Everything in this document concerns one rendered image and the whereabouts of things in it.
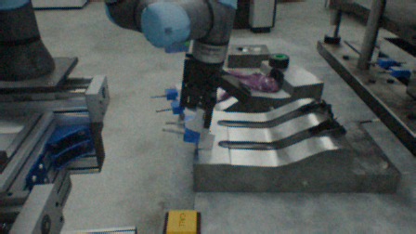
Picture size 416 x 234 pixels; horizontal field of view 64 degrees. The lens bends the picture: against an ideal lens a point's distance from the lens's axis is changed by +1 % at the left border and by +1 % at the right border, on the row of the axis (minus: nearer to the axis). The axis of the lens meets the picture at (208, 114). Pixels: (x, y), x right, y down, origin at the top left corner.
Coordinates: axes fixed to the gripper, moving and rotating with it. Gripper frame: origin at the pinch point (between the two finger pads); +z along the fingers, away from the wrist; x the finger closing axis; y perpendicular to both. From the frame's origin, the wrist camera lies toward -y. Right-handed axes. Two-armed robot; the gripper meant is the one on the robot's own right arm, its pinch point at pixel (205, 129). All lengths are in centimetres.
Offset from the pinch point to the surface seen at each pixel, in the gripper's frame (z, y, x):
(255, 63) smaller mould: 19, -26, -76
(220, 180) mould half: 8.4, -5.0, 8.8
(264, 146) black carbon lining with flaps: 4.0, -16.1, -0.8
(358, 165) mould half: 1.8, -38.8, 5.1
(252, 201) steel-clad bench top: 10.6, -13.0, 12.2
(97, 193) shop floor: 112, 50, -65
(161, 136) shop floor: 117, 20, -127
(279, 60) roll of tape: 3, -28, -49
